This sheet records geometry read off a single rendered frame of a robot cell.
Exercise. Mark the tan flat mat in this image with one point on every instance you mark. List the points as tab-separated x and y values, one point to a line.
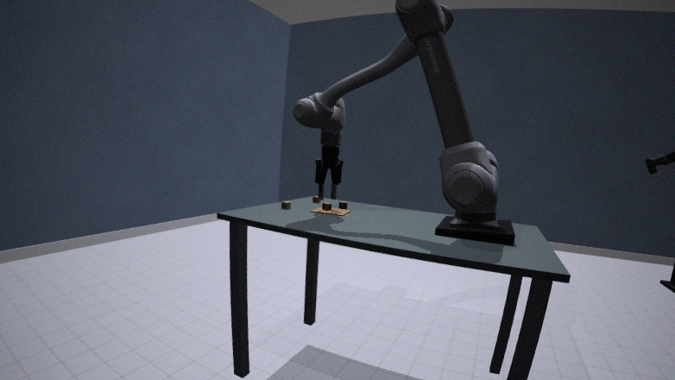
334	211

